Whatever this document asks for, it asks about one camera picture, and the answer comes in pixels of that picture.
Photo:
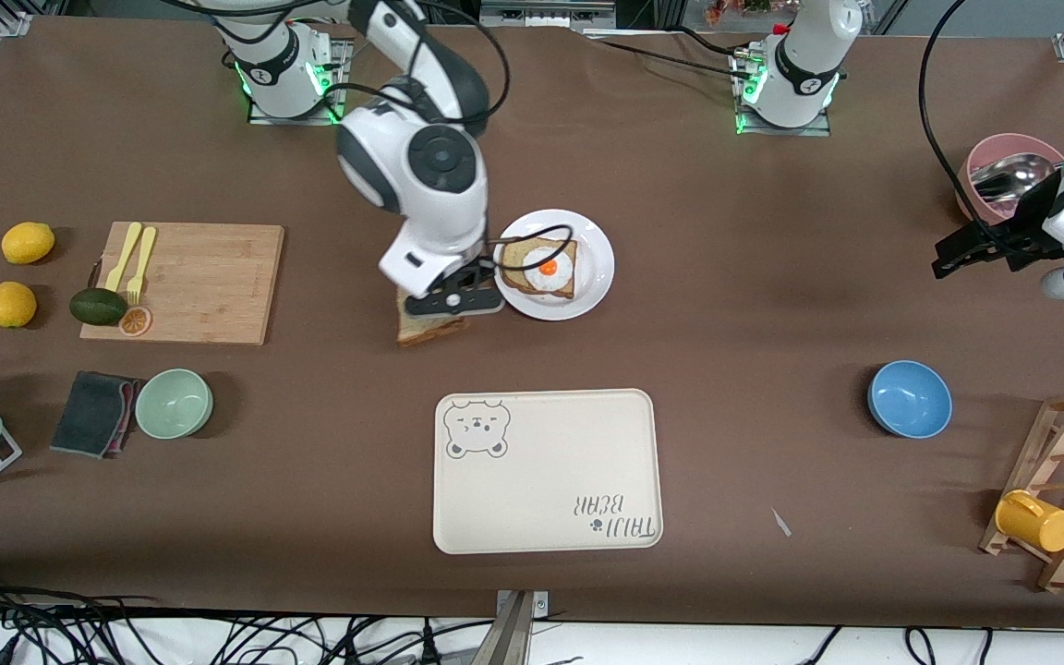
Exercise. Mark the round orange-yellow lemon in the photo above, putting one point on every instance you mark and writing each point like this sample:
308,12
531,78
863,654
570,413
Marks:
11,305

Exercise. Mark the brown bread slice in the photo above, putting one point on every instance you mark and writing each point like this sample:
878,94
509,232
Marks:
430,330
513,272

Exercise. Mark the dark grey cloth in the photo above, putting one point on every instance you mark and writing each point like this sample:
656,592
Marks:
89,413

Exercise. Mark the metal table edge bracket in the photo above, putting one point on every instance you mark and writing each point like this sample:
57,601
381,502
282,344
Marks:
518,628

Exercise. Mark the silver equipment box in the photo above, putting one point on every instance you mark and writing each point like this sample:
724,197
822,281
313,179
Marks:
541,11

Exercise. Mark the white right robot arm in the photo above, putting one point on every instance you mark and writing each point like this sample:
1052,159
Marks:
421,166

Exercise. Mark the orange slice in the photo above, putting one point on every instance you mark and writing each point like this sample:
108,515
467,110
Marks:
135,321

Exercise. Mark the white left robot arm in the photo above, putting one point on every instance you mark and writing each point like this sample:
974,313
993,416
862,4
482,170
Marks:
800,65

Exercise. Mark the wooden cutting board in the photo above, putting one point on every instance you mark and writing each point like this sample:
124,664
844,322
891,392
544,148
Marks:
209,286

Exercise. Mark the blue bowl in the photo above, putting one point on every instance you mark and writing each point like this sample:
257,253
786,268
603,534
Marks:
911,399

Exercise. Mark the yellow plastic knife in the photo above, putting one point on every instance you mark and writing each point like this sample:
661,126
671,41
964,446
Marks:
124,257

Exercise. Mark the metal spoon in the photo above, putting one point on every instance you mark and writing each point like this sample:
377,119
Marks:
1008,175

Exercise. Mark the pale green bowl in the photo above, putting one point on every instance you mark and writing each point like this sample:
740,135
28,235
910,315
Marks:
174,404

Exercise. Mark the cream bear print tray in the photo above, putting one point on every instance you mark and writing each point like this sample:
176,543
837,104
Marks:
546,471

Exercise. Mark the white round plate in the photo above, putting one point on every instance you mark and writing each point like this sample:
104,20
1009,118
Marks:
597,268

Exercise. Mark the green avocado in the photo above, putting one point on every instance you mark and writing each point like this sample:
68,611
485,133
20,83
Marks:
98,307

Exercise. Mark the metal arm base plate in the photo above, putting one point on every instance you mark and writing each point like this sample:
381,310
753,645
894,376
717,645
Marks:
344,83
786,131

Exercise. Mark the yellow mug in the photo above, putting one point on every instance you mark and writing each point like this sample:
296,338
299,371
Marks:
1035,522

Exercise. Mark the white tape scrap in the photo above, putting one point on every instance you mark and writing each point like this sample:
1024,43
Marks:
780,522

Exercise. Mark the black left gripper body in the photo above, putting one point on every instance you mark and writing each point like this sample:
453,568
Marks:
1023,225

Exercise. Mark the yellow lemon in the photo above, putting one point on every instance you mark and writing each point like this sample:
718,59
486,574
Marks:
28,243

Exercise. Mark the pink bowl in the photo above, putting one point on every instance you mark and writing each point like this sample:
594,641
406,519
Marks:
1003,146

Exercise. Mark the fried egg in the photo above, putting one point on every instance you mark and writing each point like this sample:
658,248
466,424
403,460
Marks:
550,270

